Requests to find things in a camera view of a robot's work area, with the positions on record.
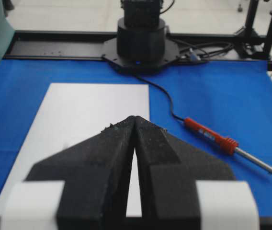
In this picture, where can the blue table mat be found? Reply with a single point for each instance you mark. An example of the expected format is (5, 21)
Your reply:
(233, 99)

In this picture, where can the red soldering iron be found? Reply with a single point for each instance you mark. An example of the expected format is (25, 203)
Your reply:
(228, 145)

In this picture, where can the black tripod stand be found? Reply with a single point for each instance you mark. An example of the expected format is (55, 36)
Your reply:
(260, 26)

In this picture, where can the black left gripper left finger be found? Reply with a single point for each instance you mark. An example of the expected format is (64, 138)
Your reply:
(84, 187)

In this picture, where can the black aluminium frame rail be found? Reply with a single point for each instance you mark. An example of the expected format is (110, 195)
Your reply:
(53, 45)

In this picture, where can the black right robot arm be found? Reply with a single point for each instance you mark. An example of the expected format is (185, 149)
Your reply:
(139, 31)

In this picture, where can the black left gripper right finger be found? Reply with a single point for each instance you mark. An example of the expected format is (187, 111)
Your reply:
(185, 188)

